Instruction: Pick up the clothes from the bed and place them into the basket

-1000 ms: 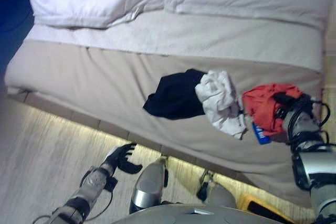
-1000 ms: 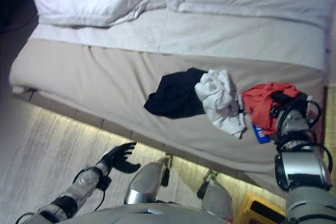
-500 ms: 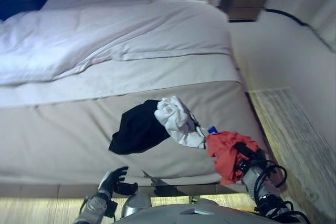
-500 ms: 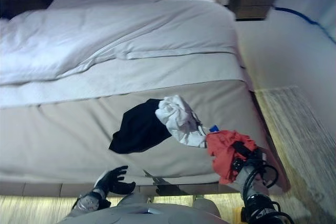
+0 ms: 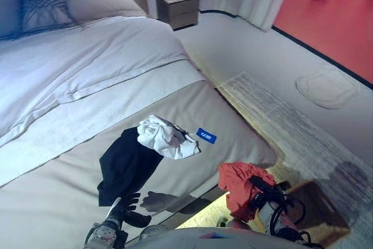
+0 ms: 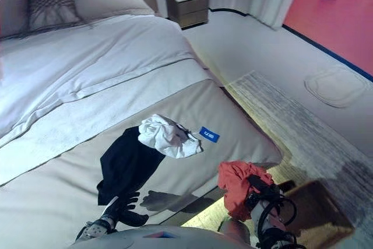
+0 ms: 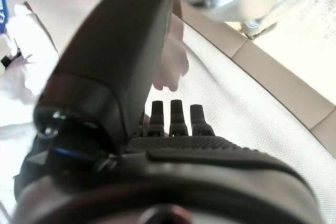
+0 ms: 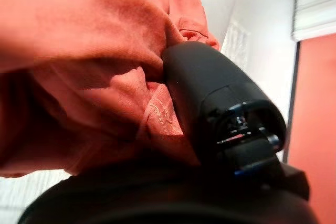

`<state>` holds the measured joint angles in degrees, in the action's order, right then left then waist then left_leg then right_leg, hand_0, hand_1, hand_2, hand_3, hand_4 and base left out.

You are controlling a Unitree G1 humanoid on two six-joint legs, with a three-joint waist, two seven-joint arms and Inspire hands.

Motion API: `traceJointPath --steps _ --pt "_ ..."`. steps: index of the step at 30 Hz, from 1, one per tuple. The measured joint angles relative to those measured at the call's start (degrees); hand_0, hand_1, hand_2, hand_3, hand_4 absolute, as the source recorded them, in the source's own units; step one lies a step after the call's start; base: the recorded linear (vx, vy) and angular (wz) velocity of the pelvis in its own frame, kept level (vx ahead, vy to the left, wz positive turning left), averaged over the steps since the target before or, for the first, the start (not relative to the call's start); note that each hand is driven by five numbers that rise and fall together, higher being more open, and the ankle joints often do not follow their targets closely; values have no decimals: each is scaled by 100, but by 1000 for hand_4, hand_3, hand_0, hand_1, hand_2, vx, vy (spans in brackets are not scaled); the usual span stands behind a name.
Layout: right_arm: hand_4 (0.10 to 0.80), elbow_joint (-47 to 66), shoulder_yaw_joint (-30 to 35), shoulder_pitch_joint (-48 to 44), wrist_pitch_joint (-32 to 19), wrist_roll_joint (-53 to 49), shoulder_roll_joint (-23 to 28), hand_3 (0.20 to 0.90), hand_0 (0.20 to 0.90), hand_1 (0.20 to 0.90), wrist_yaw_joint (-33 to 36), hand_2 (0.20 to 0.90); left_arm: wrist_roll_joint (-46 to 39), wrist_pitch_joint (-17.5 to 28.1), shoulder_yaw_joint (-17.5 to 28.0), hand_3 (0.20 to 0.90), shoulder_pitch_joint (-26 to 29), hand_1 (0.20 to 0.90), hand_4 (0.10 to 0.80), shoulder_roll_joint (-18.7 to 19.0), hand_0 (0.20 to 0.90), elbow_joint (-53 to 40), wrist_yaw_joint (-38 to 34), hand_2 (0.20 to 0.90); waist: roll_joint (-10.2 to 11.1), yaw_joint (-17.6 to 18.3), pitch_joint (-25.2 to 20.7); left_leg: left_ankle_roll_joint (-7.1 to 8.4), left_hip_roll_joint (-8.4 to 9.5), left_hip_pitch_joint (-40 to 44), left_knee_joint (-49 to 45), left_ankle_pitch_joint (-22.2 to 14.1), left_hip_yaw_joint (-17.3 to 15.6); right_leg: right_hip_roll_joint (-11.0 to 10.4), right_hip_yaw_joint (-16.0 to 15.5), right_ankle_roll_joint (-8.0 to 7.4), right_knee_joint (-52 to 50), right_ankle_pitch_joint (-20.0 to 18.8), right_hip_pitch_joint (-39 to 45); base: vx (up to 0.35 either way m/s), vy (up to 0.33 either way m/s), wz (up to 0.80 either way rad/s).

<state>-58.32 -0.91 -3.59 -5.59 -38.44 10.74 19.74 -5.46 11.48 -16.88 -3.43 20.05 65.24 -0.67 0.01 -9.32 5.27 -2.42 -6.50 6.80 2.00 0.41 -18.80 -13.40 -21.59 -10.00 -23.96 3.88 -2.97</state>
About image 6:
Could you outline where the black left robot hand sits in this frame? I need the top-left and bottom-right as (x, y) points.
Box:
(114, 190), (150, 228)

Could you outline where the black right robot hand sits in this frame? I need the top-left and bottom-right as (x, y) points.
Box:
(244, 174), (283, 212)

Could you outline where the red garment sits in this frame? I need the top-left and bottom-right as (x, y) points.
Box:
(217, 160), (275, 222)

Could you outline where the black garment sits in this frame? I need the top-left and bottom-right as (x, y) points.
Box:
(97, 126), (166, 206)

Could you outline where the white garment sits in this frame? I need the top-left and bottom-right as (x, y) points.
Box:
(138, 114), (204, 159)

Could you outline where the wooden laundry basket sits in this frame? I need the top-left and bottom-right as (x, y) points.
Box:
(275, 180), (357, 249)

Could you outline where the beige bed cover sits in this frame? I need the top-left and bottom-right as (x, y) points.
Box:
(0, 78), (283, 249)

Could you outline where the grey robot torso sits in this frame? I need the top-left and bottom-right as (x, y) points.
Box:
(68, 224), (234, 249)

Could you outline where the silver right robot leg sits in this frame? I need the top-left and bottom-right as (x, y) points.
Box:
(220, 219), (253, 247)

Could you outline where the blue tag card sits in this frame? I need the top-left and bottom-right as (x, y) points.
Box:
(199, 126), (221, 144)

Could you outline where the white textured blanket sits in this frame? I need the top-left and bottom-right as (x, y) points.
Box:
(0, 56), (214, 187)

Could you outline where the white floor tray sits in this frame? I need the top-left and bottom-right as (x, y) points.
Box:
(304, 66), (367, 108)

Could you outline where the white duvet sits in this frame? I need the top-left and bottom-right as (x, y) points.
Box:
(0, 14), (202, 139)

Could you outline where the wooden nightstand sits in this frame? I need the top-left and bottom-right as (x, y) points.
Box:
(165, 0), (210, 30)

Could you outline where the light beige pillow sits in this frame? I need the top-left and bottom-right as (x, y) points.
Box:
(74, 0), (155, 23)

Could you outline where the grey patterned cushion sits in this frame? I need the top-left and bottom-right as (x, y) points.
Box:
(27, 0), (85, 33)

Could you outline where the taupe pillow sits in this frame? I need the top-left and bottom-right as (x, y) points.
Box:
(0, 0), (32, 39)

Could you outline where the beige upholstered bed frame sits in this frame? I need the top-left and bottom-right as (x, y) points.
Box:
(171, 186), (233, 228)

